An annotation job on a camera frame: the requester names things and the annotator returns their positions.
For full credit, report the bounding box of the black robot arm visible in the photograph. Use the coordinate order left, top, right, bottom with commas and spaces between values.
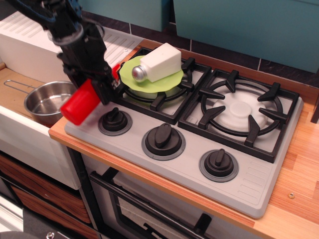
9, 0, 116, 105

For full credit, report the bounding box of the black left burner grate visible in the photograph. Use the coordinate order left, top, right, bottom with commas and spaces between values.
115, 57, 212, 124

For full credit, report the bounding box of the grey toy stove top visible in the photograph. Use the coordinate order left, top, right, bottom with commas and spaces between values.
64, 47, 304, 220

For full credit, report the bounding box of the red ketchup bottle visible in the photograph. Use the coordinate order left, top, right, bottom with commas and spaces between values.
60, 64, 120, 125

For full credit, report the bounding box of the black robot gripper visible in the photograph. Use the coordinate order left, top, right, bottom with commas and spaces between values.
49, 21, 117, 105

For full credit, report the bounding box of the black right burner grate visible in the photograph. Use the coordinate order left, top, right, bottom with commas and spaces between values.
178, 69, 303, 163

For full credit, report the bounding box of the oven door with black handle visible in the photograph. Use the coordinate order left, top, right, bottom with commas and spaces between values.
89, 167, 249, 239

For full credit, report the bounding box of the grey toy faucet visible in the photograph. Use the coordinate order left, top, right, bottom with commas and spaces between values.
47, 24, 105, 42

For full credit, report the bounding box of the light green plate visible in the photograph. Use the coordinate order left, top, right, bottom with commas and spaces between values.
119, 56, 184, 93

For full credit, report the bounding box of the wooden drawer cabinet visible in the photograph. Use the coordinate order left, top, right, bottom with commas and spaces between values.
0, 152, 98, 239

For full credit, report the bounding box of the stainless steel pot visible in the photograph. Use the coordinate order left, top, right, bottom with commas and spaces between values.
4, 80, 76, 127

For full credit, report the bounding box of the white salt shaker silver cap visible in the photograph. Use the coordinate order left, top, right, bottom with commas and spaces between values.
132, 43, 181, 83

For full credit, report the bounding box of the black burner grate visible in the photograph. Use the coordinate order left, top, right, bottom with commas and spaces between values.
115, 57, 212, 124
178, 69, 303, 163

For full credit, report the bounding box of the black right stove knob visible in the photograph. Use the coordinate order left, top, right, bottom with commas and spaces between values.
199, 149, 239, 183

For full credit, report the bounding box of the black middle stove knob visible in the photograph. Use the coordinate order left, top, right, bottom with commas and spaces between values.
142, 123, 186, 161

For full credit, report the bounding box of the black left stove knob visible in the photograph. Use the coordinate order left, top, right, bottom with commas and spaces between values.
98, 107, 133, 136

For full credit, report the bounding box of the white sink unit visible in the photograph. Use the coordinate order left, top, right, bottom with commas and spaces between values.
0, 5, 144, 190

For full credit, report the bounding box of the black stove knob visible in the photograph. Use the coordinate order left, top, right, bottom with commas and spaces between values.
142, 123, 186, 161
199, 149, 239, 183
98, 107, 133, 136

